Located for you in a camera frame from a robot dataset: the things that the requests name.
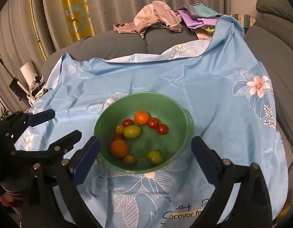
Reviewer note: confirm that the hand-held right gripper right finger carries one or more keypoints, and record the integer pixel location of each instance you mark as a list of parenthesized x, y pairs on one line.
[(203, 161)]

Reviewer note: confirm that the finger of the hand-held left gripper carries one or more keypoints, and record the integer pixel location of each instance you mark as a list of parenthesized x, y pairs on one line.
[(72, 136), (43, 117)]

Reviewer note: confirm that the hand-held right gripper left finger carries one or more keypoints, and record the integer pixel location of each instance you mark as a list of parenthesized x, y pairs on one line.
[(87, 159)]

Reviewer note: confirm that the dark red cherry tomato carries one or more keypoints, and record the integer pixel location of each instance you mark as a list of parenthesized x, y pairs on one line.
[(117, 137)]

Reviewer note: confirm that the small orange-brown cherry tomato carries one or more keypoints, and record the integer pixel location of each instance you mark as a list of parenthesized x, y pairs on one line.
[(129, 159)]

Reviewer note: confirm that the small yellow-orange cherry tomato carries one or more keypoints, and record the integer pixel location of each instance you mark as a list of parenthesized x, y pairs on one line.
[(119, 129)]

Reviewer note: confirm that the green tomato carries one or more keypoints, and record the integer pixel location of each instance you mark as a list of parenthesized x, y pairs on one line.
[(155, 156)]

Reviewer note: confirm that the yellow-green tomato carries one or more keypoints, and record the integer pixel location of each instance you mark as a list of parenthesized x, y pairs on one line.
[(132, 131)]

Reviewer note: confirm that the green plastic bowl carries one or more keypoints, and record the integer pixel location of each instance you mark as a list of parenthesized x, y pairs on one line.
[(170, 114)]

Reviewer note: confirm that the orange round tomato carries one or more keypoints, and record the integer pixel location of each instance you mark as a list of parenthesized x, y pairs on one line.
[(141, 117)]

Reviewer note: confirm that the black and white cloth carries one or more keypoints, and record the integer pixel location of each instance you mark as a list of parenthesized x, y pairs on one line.
[(37, 90)]

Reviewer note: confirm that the black stand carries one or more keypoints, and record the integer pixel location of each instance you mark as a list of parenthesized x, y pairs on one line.
[(17, 87)]

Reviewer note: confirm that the white lamp shade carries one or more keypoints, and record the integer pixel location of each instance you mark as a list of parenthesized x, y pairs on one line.
[(27, 72)]

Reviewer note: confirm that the light blue floral sheet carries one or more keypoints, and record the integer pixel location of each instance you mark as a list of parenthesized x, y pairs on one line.
[(208, 76)]

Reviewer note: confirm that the grey sofa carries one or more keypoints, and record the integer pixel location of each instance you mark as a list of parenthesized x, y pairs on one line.
[(118, 45)]

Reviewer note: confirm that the yellow patterned curtain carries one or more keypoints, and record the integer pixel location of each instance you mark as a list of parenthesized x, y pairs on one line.
[(75, 4)]

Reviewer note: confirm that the yellow-green cloth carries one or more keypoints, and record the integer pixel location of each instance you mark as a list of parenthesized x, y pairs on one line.
[(209, 29)]

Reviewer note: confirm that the purple garment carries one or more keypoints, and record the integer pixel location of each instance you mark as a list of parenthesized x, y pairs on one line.
[(196, 21)]

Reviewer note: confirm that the patterned cushion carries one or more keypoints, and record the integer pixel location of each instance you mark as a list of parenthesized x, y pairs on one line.
[(246, 20)]

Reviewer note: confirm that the pink garment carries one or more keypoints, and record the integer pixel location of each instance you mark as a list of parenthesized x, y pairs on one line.
[(158, 14)]

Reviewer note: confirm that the grey and teal garment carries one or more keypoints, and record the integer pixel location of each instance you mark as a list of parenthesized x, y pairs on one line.
[(201, 10)]

